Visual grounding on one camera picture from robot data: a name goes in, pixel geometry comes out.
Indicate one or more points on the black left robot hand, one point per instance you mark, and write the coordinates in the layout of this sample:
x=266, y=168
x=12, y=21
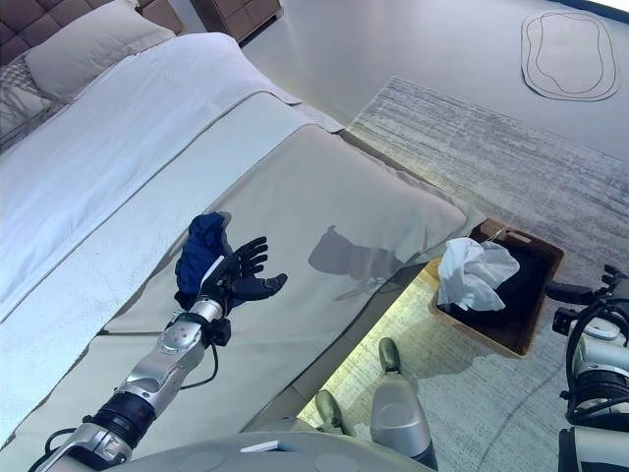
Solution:
x=241, y=280

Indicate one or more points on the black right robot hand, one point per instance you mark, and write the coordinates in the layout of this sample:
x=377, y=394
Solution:
x=616, y=287

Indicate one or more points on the dark blue garment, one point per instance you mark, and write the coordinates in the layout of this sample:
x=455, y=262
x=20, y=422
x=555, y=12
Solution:
x=201, y=251

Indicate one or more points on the black trousers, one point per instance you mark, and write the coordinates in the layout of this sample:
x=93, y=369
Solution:
x=526, y=290

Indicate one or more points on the white t-shirt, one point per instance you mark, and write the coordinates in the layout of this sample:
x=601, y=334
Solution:
x=472, y=275

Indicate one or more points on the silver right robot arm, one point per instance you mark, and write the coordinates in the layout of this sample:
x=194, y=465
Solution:
x=602, y=364

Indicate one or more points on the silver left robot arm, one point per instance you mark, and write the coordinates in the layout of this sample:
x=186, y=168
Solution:
x=162, y=359

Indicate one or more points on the brown wicker basket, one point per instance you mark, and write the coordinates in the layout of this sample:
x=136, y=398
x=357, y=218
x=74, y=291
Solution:
x=516, y=339

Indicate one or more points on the brown bed base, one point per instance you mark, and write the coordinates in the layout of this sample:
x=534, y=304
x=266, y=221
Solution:
x=314, y=377

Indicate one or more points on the dark left robot foot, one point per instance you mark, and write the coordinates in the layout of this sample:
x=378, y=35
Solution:
x=334, y=413

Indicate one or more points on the dark robot foot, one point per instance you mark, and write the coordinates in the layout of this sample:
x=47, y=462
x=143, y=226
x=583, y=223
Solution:
x=390, y=356
x=334, y=413

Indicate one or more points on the dark right robot foot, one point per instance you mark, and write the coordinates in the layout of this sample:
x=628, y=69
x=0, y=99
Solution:
x=390, y=356

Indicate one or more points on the grey robot torso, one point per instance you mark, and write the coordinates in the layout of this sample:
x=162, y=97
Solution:
x=245, y=454

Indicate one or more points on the grey striped rug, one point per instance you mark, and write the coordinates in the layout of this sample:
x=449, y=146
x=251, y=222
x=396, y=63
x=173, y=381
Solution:
x=491, y=162

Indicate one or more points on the silver right robot leg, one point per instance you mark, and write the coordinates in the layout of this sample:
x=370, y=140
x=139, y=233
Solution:
x=400, y=418

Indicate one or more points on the oval beige floor mat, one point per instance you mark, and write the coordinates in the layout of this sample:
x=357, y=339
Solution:
x=570, y=54

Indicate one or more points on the brown wooden nightstand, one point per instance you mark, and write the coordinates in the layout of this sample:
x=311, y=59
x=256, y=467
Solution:
x=236, y=15

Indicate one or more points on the beige pillow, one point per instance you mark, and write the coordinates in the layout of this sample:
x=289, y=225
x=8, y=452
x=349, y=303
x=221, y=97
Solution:
x=93, y=49

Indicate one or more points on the patterned grey cushion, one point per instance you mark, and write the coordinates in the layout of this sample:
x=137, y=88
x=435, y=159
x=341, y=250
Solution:
x=24, y=98

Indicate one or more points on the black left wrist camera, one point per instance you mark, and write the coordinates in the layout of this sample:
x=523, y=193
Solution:
x=221, y=332

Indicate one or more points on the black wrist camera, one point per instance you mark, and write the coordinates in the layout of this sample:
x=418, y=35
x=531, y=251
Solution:
x=564, y=320
x=221, y=332

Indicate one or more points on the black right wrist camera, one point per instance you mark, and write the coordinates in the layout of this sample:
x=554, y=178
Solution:
x=564, y=320

